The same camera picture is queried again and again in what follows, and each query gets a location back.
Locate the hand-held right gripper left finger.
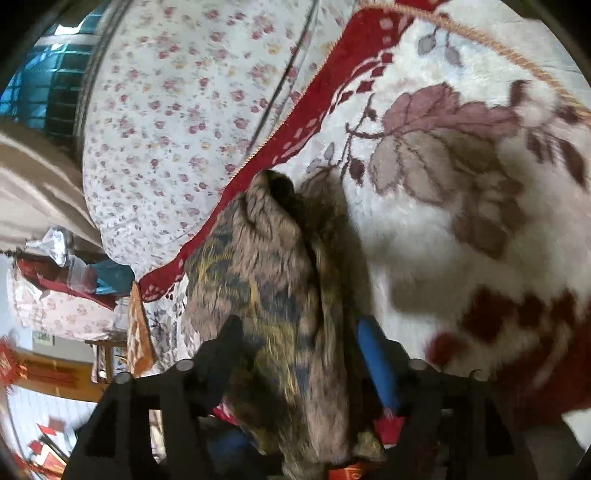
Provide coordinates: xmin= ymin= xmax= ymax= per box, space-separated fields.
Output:
xmin=62 ymin=315 xmax=260 ymax=480

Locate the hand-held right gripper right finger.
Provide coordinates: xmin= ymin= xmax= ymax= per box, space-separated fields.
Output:
xmin=355 ymin=316 xmax=539 ymax=480

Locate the dark floral long-sleeved top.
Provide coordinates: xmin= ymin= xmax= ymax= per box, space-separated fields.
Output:
xmin=182 ymin=167 xmax=376 ymax=480

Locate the orange checkered cushion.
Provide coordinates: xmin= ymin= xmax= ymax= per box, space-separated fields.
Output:
xmin=126 ymin=281 xmax=158 ymax=376

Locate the wooden stool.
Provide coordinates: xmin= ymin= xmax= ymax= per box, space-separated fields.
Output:
xmin=84 ymin=338 xmax=131 ymax=385

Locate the teal box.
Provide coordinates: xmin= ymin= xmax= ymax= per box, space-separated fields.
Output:
xmin=90 ymin=259 xmax=136 ymax=296

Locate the pink floral cloth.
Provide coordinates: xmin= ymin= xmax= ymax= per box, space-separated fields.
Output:
xmin=8 ymin=265 xmax=123 ymax=343

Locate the red and white leaf blanket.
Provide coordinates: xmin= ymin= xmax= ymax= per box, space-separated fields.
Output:
xmin=137 ymin=0 xmax=591 ymax=425

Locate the clear plastic bag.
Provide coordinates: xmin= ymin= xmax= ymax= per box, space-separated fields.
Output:
xmin=25 ymin=225 xmax=100 ymax=296

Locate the person's grey trouser leg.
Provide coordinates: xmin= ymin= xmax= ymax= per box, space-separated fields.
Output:
xmin=519 ymin=408 xmax=591 ymax=480

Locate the red knot decoration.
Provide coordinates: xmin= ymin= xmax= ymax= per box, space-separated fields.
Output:
xmin=0 ymin=339 xmax=26 ymax=395

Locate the beige curtain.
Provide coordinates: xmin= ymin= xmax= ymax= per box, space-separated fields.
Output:
xmin=0 ymin=117 xmax=106 ymax=254

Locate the white quilt with small flowers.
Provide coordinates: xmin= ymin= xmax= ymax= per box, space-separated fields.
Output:
xmin=81 ymin=0 xmax=368 ymax=278

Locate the window with metal grille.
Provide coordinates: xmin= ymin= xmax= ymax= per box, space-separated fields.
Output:
xmin=0 ymin=16 xmax=109 ymax=141

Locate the thin black cable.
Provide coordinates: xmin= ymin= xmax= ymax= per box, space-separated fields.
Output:
xmin=249 ymin=0 xmax=321 ymax=155

